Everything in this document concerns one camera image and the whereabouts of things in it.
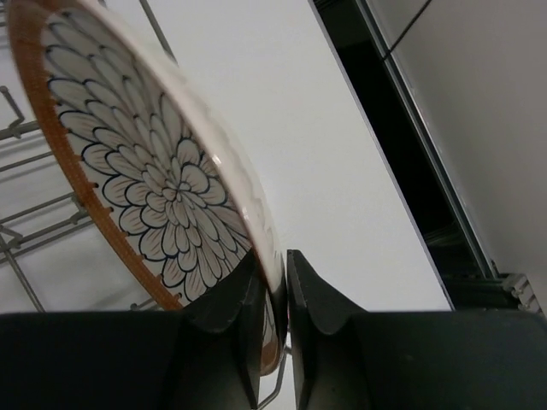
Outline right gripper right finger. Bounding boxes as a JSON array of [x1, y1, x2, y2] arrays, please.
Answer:
[[287, 249, 546, 409]]

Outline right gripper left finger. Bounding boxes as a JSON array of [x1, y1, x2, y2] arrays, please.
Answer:
[[1, 253, 266, 409]]

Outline floral plate brown rim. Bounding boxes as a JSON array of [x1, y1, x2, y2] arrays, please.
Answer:
[[6, 1, 287, 375]]

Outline grey wire dish rack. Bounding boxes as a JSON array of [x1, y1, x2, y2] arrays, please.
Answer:
[[0, 0, 300, 407]]

